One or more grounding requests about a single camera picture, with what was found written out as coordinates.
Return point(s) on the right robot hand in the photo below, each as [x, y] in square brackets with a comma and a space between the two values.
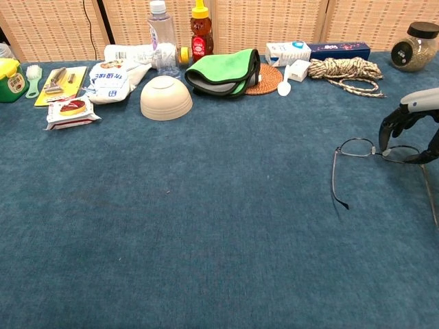
[422, 101]

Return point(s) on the black wire-frame eyeglasses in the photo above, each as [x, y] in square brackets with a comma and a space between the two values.
[371, 149]

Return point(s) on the glass jar black lid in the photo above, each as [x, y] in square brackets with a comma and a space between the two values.
[411, 51]

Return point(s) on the long dark blue box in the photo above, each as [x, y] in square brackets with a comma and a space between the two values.
[343, 51]

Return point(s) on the small white box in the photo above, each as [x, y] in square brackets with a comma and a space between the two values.
[300, 70]

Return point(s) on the white plastic spoon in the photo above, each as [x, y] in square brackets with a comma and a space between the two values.
[284, 89]

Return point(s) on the white and blue carton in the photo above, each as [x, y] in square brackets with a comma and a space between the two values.
[284, 53]

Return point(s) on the round woven coaster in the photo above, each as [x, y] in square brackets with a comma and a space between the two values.
[269, 80]

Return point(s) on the bamboo folding screen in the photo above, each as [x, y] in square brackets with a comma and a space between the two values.
[274, 20]

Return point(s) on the green and grey cloth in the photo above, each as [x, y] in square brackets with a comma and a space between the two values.
[223, 65]

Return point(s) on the honey bear bottle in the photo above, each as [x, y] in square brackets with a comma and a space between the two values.
[202, 44]

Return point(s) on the clear bottle yellow cap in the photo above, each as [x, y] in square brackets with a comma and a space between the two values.
[183, 55]

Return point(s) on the blue table cloth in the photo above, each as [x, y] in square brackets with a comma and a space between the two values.
[205, 222]

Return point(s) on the small clear glass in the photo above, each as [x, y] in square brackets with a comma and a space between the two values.
[168, 70]

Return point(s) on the beige upturned bowl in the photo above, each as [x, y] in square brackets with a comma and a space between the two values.
[166, 99]

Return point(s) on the tall clear water bottle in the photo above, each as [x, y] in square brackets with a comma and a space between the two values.
[161, 31]

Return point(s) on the white roll with barcode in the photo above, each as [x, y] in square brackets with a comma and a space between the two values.
[130, 53]

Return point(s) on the white bag blue print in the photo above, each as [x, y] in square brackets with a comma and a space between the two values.
[109, 84]

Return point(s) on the razor on yellow card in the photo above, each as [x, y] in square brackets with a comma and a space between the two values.
[77, 73]

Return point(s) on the red cake snack packet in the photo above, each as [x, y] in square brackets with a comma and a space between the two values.
[68, 113]

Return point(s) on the green container yellow lid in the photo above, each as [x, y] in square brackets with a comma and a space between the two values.
[12, 85]

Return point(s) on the clear plastic container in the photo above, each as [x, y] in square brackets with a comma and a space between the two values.
[5, 51]

